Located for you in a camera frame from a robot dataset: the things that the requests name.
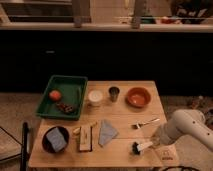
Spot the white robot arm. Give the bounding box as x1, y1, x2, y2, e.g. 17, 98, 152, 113
150, 109, 213, 152

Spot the red bowl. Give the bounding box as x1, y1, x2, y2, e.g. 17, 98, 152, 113
125, 87, 151, 108

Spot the black bowl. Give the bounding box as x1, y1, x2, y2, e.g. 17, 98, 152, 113
42, 126, 69, 153

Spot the metal fork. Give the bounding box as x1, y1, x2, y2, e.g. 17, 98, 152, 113
131, 118, 160, 129

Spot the folded blue cloth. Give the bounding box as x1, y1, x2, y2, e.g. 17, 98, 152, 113
98, 120, 118, 147

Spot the metal cup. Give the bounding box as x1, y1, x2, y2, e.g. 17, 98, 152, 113
109, 86, 120, 102

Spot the wooden block with dark base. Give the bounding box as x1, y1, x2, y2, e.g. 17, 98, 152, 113
79, 127, 92, 152

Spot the white round container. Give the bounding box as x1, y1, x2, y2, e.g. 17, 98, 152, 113
88, 90, 103, 107

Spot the small yellow wooden piece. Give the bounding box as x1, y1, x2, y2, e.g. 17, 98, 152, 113
72, 121, 99, 136

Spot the green plastic tray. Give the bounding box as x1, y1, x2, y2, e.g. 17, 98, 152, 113
36, 75, 88, 120

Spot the blue sponge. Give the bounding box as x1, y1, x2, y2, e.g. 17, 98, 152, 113
46, 127, 67, 152

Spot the orange fruit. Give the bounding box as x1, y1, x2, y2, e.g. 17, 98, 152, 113
49, 90, 62, 102

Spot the black chair frame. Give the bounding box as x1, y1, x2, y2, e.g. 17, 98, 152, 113
0, 122, 30, 171

